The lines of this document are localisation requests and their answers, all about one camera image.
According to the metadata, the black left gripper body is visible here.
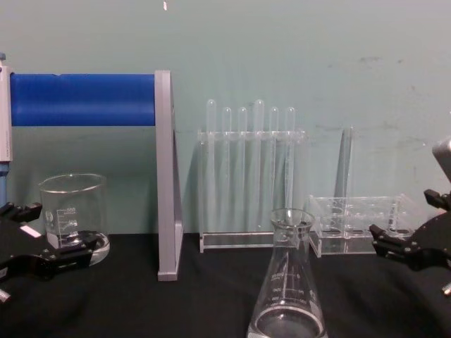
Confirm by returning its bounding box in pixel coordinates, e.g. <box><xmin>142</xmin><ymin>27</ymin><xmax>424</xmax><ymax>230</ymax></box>
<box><xmin>0</xmin><ymin>213</ymin><xmax>49</xmax><ymax>270</ymax></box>

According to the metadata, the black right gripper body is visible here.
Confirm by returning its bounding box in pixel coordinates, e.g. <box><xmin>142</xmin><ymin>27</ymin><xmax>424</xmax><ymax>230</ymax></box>
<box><xmin>411</xmin><ymin>208</ymin><xmax>451</xmax><ymax>273</ymax></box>

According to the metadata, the glass beaker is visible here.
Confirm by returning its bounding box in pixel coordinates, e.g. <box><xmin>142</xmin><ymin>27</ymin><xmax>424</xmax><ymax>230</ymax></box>
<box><xmin>37</xmin><ymin>173</ymin><xmax>111</xmax><ymax>265</ymax></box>

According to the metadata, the low clear acrylic tube rack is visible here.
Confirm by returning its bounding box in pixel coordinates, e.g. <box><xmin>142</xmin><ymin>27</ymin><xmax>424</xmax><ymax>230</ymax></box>
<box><xmin>307</xmin><ymin>194</ymin><xmax>421</xmax><ymax>257</ymax></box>

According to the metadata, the black table cloth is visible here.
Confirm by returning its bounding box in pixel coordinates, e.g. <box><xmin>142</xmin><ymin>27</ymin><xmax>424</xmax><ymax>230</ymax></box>
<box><xmin>0</xmin><ymin>230</ymin><xmax>451</xmax><ymax>338</ymax></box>

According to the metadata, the white and blue pipette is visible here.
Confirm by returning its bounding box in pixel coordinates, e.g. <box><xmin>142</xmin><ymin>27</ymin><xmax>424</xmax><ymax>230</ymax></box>
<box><xmin>0</xmin><ymin>51</ymin><xmax>16</xmax><ymax>206</ymax></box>

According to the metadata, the clear test tube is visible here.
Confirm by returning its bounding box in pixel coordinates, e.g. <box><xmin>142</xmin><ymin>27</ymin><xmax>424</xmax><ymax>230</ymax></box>
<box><xmin>221</xmin><ymin>106</ymin><xmax>233</xmax><ymax>232</ymax></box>
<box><xmin>237</xmin><ymin>106</ymin><xmax>248</xmax><ymax>232</ymax></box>
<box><xmin>269</xmin><ymin>106</ymin><xmax>280</xmax><ymax>212</ymax></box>
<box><xmin>254</xmin><ymin>99</ymin><xmax>266</xmax><ymax>230</ymax></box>
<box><xmin>206</xmin><ymin>99</ymin><xmax>217</xmax><ymax>232</ymax></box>
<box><xmin>333</xmin><ymin>126</ymin><xmax>354</xmax><ymax>214</ymax></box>
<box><xmin>285</xmin><ymin>106</ymin><xmax>296</xmax><ymax>212</ymax></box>

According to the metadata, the glass conical flask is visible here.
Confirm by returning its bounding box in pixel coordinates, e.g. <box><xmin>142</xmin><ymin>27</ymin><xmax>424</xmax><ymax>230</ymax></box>
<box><xmin>245</xmin><ymin>208</ymin><xmax>328</xmax><ymax>338</ymax></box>

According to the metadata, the grey stand upright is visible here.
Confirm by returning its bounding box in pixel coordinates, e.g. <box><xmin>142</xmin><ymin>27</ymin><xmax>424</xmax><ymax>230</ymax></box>
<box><xmin>154</xmin><ymin>69</ymin><xmax>185</xmax><ymax>283</ymax></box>

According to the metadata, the blue stand crossbar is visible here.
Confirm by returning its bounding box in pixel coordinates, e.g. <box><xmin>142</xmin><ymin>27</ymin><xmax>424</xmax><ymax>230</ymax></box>
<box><xmin>9</xmin><ymin>73</ymin><xmax>157</xmax><ymax>127</ymax></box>

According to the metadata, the tall clear acrylic tube rack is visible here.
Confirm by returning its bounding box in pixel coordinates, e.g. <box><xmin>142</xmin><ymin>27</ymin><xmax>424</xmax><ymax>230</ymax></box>
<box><xmin>197</xmin><ymin>129</ymin><xmax>308</xmax><ymax>254</ymax></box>

